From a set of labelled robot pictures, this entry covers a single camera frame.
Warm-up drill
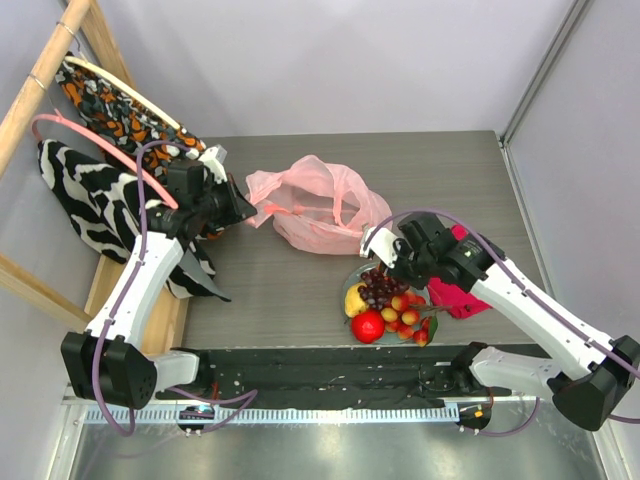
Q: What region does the pink clothes hanger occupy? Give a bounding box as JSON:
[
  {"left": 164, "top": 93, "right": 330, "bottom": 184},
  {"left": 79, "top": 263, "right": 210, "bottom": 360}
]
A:
[{"left": 31, "top": 111, "right": 179, "bottom": 210}]

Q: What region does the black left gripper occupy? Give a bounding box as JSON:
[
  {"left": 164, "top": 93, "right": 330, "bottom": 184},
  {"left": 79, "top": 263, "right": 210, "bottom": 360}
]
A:
[{"left": 192, "top": 173, "right": 256, "bottom": 227}]

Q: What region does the zebra pattern cloth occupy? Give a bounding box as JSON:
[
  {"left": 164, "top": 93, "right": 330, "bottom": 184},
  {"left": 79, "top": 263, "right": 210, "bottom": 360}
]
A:
[{"left": 38, "top": 139, "right": 231, "bottom": 302}]

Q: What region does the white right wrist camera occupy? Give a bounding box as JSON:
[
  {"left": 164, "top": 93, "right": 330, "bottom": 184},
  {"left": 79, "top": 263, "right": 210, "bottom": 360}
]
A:
[{"left": 359, "top": 227, "right": 399, "bottom": 269}]

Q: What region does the red folded cloth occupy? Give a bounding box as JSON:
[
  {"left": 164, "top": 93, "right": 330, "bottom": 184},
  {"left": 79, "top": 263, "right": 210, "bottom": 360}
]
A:
[{"left": 427, "top": 223, "right": 494, "bottom": 321}]

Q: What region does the light green plate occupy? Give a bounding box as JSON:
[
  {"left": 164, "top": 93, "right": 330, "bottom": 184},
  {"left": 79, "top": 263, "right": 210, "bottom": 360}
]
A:
[{"left": 343, "top": 263, "right": 431, "bottom": 345}]

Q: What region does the orange camouflage pattern cloth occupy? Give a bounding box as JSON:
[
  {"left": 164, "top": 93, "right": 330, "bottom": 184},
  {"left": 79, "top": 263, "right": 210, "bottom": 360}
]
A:
[{"left": 55, "top": 53, "right": 206, "bottom": 183}]

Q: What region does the aluminium frame rail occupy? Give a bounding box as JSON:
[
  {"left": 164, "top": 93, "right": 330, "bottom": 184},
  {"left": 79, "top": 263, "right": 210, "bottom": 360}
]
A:
[{"left": 62, "top": 379, "right": 551, "bottom": 426}]

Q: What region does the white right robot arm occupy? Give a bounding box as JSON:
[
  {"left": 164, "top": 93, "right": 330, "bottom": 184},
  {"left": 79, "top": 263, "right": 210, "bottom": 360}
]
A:
[{"left": 360, "top": 210, "right": 639, "bottom": 432}]

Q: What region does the fake red apple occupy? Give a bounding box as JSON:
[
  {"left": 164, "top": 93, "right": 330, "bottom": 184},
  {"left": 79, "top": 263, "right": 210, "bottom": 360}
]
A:
[{"left": 351, "top": 310, "right": 385, "bottom": 344}]

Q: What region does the fake purple grape bunch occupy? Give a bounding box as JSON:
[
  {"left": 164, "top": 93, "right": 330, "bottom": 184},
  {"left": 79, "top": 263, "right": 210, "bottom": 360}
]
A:
[{"left": 357, "top": 268, "right": 409, "bottom": 310}]

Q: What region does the pink plastic bag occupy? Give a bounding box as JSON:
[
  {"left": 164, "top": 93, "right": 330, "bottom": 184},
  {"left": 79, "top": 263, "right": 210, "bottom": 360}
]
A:
[{"left": 246, "top": 155, "right": 391, "bottom": 255}]

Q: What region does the wooden clothes rack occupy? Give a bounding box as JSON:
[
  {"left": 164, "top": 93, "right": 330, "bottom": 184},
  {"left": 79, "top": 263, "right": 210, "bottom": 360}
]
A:
[{"left": 0, "top": 0, "right": 189, "bottom": 357}]

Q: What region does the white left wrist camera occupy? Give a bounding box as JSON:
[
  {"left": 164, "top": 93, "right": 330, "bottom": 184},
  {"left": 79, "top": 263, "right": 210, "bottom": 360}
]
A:
[{"left": 198, "top": 144, "right": 228, "bottom": 184}]

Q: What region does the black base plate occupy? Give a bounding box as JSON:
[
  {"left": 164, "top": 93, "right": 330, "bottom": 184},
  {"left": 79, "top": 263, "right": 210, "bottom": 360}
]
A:
[{"left": 153, "top": 347, "right": 501, "bottom": 411}]

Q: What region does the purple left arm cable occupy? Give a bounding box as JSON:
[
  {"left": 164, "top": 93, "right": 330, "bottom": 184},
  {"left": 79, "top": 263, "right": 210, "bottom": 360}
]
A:
[{"left": 94, "top": 139, "right": 259, "bottom": 437}]

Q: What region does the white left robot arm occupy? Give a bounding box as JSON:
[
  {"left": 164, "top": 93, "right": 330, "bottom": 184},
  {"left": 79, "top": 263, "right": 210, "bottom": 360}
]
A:
[{"left": 61, "top": 157, "right": 256, "bottom": 410}]

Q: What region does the fake yellow pear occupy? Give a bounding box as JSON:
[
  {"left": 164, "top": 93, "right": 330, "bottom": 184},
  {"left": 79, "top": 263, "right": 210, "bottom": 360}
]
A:
[{"left": 344, "top": 282, "right": 369, "bottom": 318}]

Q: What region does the white clothes hanger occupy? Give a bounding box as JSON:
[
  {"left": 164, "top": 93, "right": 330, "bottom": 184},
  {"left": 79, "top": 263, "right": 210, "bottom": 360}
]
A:
[{"left": 63, "top": 55, "right": 182, "bottom": 136}]

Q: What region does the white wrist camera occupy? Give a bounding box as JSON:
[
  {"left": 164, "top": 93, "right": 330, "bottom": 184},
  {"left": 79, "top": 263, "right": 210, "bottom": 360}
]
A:
[
  {"left": 198, "top": 144, "right": 228, "bottom": 184},
  {"left": 359, "top": 227, "right": 399, "bottom": 269}
]

